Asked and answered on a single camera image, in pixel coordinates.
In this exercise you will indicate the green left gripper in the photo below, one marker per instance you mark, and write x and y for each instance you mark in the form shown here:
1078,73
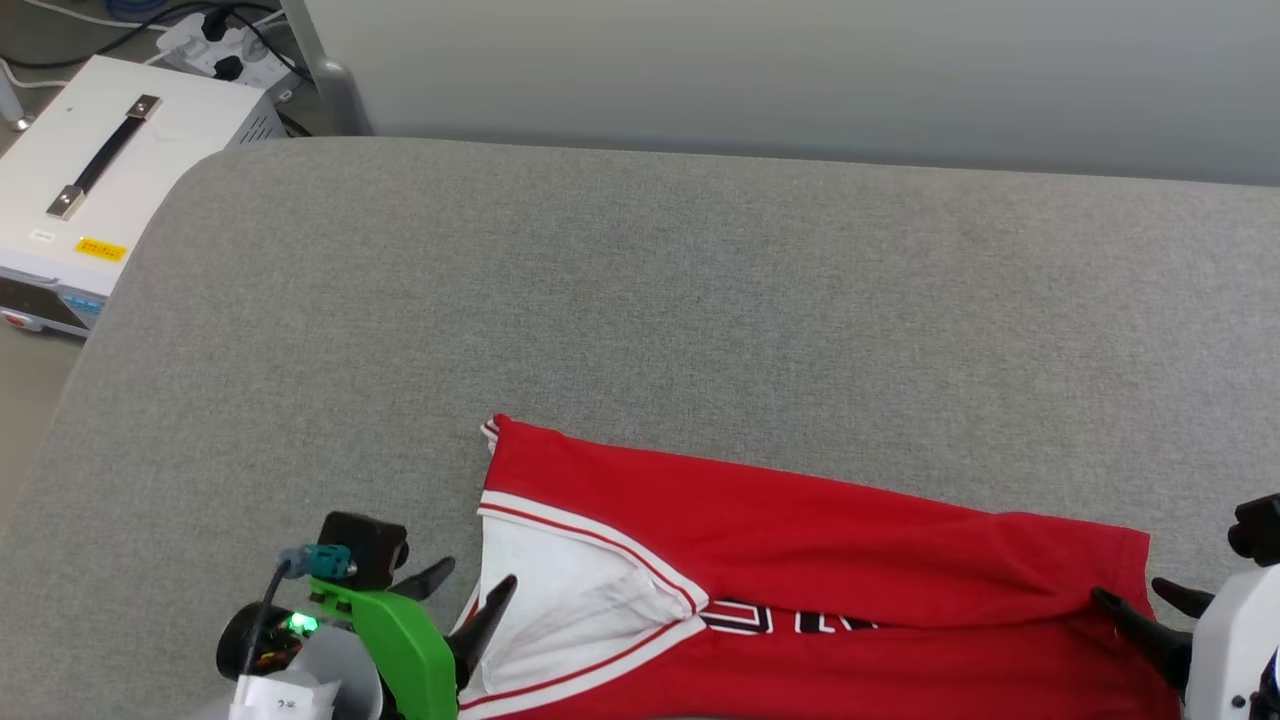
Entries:
405,640

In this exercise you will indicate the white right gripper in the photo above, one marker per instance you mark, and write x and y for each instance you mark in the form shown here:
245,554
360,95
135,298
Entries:
1235,650

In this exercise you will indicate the red and white sports jersey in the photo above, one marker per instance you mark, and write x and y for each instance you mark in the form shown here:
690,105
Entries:
850,560

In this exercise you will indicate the yellow warning label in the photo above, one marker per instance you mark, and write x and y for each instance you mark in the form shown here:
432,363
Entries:
101,249

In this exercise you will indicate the white equipment box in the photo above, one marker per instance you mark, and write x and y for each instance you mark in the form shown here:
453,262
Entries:
170,130

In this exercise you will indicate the white power strip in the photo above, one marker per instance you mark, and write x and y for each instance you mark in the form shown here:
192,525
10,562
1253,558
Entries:
225,45

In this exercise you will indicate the metal furniture leg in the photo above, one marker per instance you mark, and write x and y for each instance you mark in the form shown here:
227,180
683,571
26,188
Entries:
12,105

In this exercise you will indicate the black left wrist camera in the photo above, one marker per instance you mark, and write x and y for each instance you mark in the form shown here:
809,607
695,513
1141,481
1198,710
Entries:
365,545

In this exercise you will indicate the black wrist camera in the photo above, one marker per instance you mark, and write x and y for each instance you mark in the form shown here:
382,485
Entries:
1260,530
365,545

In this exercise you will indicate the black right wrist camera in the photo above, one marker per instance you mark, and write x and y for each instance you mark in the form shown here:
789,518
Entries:
1260,530

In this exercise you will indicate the grey metal partition post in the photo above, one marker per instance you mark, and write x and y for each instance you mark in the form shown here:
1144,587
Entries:
335,80

